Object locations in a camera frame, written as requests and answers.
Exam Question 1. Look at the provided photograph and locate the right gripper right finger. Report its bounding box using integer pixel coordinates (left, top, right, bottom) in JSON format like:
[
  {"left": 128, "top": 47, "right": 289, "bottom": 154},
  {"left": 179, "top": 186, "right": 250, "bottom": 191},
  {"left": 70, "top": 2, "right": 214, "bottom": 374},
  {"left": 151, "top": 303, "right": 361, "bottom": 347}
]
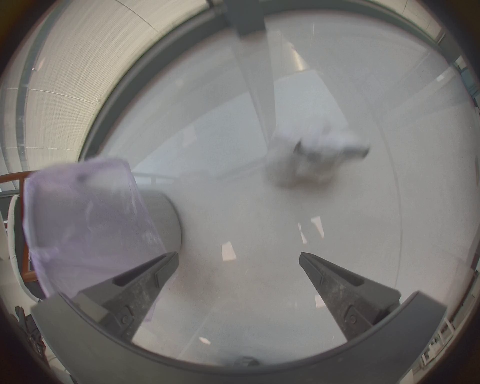
[{"left": 298, "top": 251, "right": 402, "bottom": 342}]

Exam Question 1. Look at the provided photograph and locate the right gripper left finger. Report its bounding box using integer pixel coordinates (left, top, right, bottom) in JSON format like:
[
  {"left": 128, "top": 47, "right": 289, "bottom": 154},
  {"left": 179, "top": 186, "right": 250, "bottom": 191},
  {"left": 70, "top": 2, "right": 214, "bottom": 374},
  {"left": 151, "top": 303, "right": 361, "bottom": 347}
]
[{"left": 71, "top": 251, "right": 179, "bottom": 342}]

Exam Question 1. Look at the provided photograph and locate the purple plastic bag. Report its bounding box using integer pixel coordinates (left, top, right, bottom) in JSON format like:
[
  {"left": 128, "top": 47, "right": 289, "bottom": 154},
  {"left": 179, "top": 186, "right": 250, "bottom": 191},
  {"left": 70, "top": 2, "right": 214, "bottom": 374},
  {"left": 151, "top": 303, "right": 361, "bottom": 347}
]
[{"left": 22, "top": 157, "right": 166, "bottom": 324}]

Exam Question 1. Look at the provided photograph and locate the grey trash bin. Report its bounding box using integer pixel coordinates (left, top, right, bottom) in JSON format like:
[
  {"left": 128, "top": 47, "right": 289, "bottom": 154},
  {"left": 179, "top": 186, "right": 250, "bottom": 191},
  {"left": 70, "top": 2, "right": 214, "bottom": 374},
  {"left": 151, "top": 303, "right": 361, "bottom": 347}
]
[{"left": 138, "top": 189, "right": 184, "bottom": 253}]

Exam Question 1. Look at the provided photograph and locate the white chair with wooden legs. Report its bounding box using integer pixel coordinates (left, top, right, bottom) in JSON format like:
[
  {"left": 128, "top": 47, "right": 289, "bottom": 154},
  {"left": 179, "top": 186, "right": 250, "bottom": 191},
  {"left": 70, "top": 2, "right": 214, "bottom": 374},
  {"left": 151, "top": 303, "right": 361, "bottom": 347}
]
[{"left": 0, "top": 172, "right": 43, "bottom": 301}]

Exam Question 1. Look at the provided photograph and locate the crumpled white paper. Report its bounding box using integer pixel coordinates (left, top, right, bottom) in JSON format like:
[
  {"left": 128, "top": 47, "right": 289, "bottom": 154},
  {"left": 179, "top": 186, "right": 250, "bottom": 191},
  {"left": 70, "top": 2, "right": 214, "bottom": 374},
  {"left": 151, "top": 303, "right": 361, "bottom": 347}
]
[{"left": 264, "top": 125, "right": 371, "bottom": 189}]

